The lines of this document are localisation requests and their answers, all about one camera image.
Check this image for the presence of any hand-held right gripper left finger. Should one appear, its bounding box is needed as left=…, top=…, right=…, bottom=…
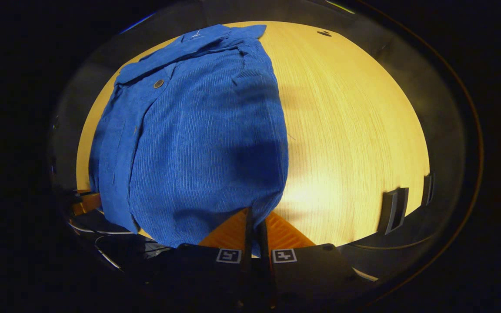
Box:
left=155, top=207, right=254, bottom=311

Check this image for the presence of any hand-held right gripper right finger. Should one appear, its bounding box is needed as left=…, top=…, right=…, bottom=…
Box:
left=256, top=211, right=357, bottom=311

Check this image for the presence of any blue corduroy shirt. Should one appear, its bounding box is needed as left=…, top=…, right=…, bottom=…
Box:
left=89, top=24, right=289, bottom=257

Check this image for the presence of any black metal bracket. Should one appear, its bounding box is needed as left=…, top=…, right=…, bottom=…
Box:
left=379, top=187, right=410, bottom=235
left=422, top=173, right=434, bottom=206

